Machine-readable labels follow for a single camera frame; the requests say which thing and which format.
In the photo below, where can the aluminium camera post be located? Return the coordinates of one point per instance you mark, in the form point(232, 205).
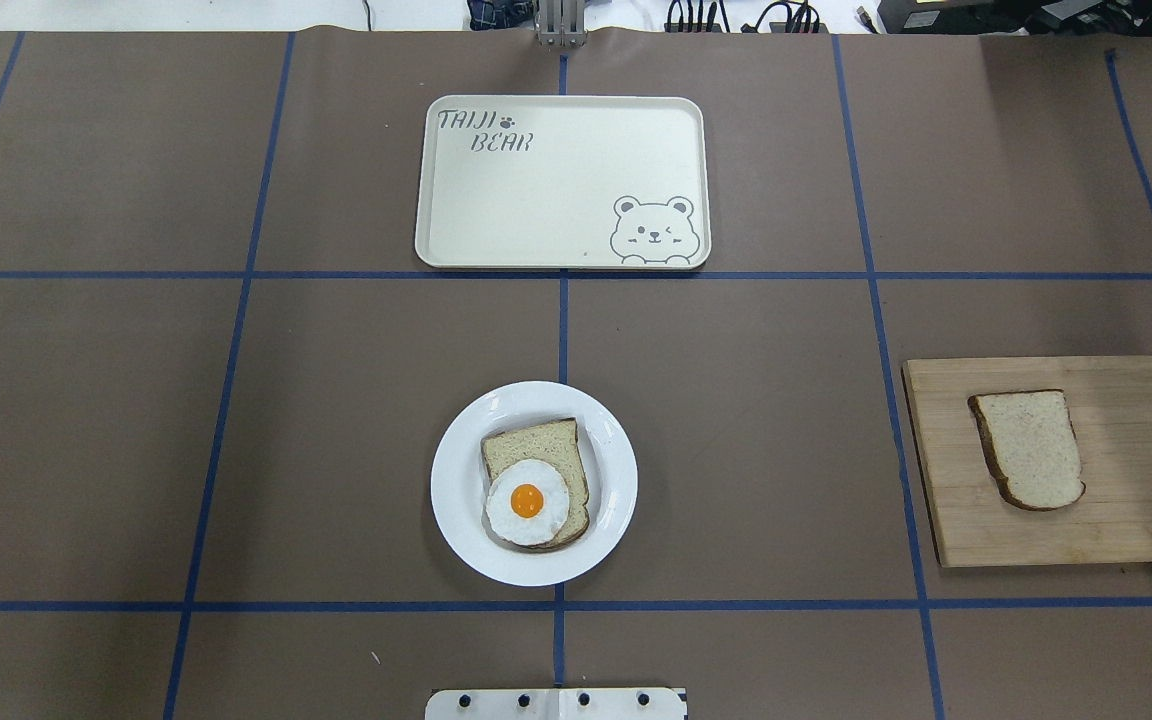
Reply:
point(560, 24)

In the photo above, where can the cream bear serving tray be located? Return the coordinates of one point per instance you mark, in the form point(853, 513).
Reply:
point(549, 182)

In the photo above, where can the fried egg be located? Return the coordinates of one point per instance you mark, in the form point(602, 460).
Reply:
point(528, 504)

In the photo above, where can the bread slice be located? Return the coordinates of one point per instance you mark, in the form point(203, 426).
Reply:
point(1030, 448)
point(555, 442)

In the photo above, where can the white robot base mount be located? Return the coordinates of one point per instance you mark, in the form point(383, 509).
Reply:
point(559, 703)

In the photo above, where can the bamboo cutting board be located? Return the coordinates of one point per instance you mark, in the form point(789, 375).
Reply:
point(1110, 408)

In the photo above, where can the white round plate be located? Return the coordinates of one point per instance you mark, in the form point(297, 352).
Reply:
point(460, 481)

